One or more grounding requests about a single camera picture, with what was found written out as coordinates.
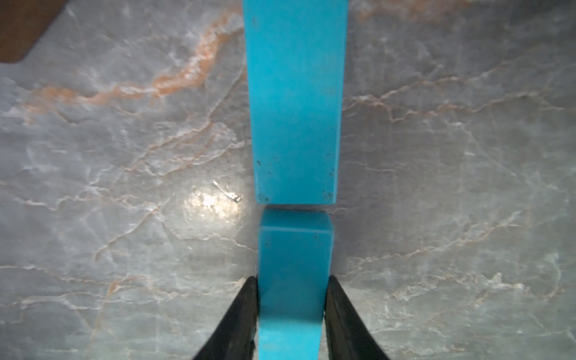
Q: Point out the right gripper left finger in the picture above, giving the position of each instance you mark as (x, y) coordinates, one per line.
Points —
(234, 337)

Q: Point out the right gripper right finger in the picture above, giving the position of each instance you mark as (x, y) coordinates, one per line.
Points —
(347, 335)

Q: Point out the teal long block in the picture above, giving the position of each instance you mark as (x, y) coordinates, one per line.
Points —
(295, 54)
(294, 260)

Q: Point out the dark wooden wedge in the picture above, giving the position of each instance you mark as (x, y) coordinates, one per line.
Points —
(22, 23)

